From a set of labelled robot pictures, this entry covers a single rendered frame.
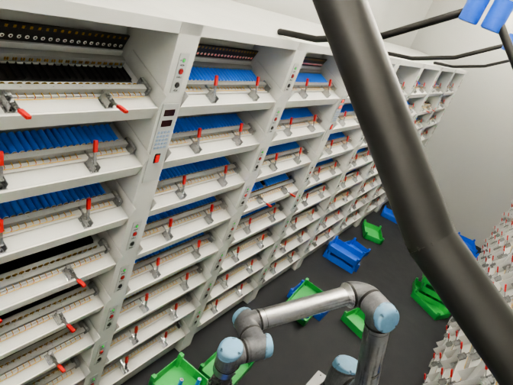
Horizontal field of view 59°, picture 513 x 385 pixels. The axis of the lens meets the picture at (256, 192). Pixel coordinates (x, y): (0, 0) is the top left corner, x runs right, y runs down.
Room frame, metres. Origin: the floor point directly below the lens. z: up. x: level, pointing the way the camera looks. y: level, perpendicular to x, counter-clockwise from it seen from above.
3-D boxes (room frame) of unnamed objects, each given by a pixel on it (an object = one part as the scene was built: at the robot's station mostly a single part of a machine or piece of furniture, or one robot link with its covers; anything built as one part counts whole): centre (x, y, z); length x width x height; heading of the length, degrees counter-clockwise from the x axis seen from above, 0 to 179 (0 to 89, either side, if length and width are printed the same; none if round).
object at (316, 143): (2.63, -0.16, 0.90); 0.20 x 0.09 x 1.81; 65
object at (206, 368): (1.92, -0.22, 0.04); 0.30 x 0.20 x 0.08; 159
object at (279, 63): (2.00, 0.14, 0.90); 0.20 x 0.09 x 1.81; 65
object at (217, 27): (2.32, -0.01, 1.79); 2.19 x 0.20 x 0.04; 155
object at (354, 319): (2.78, -1.11, 0.04); 0.30 x 0.20 x 0.08; 50
